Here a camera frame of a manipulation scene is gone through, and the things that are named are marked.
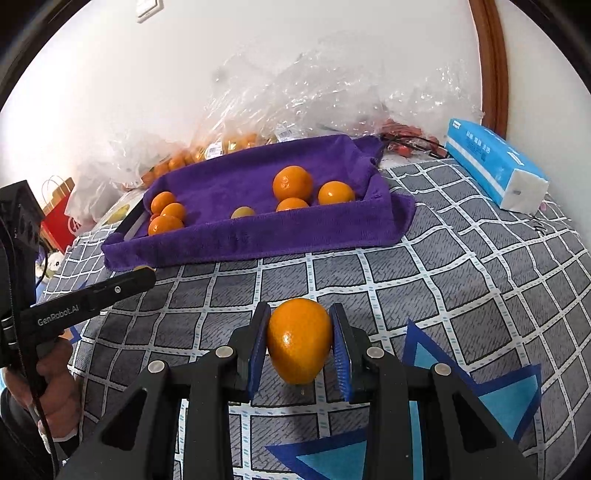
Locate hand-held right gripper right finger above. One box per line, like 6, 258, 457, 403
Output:
329, 302, 539, 480

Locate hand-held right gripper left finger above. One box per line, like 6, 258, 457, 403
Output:
55, 302, 273, 480

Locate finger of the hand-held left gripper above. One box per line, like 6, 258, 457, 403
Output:
88, 268, 157, 312

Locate oblong orange tangerine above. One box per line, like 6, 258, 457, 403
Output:
267, 298, 333, 385

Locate black tray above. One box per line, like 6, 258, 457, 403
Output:
115, 203, 147, 241

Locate person's left hand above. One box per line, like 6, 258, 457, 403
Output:
4, 339, 85, 444

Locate red paper bag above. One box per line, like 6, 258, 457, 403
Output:
41, 175, 82, 253

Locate white plastic bag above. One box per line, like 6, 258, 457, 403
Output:
65, 161, 125, 228

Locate fruit-print paper sheet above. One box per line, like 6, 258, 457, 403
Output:
99, 191, 145, 232

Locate purple towel-lined tray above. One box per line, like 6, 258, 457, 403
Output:
102, 135, 416, 271

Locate grey checked blanket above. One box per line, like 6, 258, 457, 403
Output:
37, 161, 591, 480

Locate clear bag of tangerines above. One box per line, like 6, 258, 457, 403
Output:
108, 129, 204, 191

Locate clear bag of kumquats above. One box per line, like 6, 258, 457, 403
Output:
194, 124, 305, 158

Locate black-framed eyeglasses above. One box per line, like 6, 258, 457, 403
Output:
379, 131, 448, 158

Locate blue tissue pack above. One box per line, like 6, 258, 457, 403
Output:
445, 119, 550, 213

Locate crumpled clear plastic bag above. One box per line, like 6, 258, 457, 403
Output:
203, 41, 482, 140

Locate white light switch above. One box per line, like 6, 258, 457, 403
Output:
136, 0, 164, 22

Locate brown wooden door frame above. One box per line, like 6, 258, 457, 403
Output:
468, 0, 509, 139

